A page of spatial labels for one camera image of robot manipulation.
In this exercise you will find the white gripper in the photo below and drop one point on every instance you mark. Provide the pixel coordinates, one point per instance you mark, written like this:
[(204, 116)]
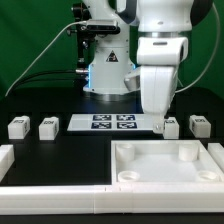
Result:
[(156, 76)]

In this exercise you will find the white square tabletop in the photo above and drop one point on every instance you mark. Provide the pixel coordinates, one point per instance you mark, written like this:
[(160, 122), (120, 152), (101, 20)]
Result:
[(162, 161)]

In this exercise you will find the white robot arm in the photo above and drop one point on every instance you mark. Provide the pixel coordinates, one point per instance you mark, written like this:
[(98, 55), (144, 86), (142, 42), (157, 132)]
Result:
[(116, 55)]

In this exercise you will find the white right fence piece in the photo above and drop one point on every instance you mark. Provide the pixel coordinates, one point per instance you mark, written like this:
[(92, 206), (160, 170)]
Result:
[(216, 150)]

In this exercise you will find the white fence piece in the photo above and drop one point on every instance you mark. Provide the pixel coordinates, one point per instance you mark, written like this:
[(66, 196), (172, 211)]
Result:
[(216, 150), (6, 159)]

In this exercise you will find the white front fence bar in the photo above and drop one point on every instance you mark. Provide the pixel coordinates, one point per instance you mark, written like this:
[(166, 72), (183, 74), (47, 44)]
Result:
[(123, 198)]

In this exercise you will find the white left fence piece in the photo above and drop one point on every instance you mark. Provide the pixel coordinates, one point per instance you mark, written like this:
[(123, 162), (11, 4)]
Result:
[(6, 159)]

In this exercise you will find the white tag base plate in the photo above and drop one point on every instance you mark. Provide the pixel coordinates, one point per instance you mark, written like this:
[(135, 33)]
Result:
[(110, 122)]

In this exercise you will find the black camera on stand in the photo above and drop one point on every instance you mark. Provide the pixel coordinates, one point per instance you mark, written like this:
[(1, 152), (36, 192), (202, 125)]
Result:
[(80, 30)]

